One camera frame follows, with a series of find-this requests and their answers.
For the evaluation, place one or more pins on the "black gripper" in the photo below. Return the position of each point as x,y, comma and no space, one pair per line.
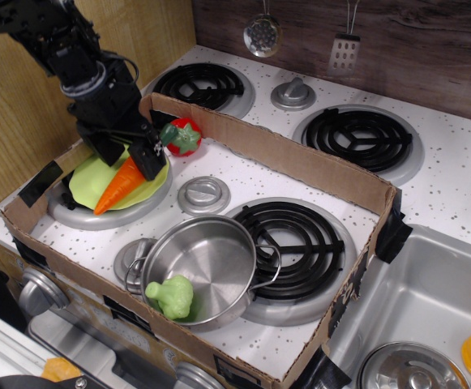
108,118

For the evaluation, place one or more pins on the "orange toy carrot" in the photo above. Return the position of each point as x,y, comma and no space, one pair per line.
127,185

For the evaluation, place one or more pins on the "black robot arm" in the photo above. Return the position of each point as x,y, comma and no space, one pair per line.
62,42

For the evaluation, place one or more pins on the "light green plate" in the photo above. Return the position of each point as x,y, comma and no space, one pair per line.
102,188

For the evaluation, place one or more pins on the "red toy tomato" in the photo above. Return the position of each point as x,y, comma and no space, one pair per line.
182,137

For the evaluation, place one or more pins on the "front left stove burner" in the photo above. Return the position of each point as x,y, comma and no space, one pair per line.
72,201

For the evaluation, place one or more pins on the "centre silver stove knob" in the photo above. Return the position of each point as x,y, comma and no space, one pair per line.
204,195

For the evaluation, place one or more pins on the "silver stove knob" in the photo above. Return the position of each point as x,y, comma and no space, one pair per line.
204,195
129,261
294,95

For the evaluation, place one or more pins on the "back left stove burner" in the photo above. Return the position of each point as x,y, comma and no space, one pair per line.
209,85

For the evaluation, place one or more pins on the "front silver stove knob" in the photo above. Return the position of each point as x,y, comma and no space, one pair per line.
129,261

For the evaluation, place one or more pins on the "green toy broccoli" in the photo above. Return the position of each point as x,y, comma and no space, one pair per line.
174,296

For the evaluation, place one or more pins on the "left oven front knob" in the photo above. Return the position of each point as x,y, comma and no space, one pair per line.
40,294

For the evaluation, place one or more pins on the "oven knob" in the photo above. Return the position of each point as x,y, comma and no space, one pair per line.
40,294
189,376

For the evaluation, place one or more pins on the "back silver stove knob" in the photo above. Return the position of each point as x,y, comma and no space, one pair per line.
294,95

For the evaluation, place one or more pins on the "hanging metal strainer ladle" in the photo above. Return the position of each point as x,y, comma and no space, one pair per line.
263,33

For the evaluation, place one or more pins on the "front right stove burner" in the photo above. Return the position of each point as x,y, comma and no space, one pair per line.
303,255

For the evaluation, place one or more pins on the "orange toy piece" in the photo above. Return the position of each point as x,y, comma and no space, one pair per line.
59,369

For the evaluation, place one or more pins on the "right oven front knob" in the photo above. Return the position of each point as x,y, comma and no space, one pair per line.
189,376

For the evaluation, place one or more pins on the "hanging metal spatula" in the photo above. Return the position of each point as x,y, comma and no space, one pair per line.
345,47

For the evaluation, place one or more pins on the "steel sink basin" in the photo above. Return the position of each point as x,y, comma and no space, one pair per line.
422,296

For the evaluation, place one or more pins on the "steel pot lid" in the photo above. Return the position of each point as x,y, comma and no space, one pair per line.
409,365

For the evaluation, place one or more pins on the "steel pot with handles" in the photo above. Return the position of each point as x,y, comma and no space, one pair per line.
218,256

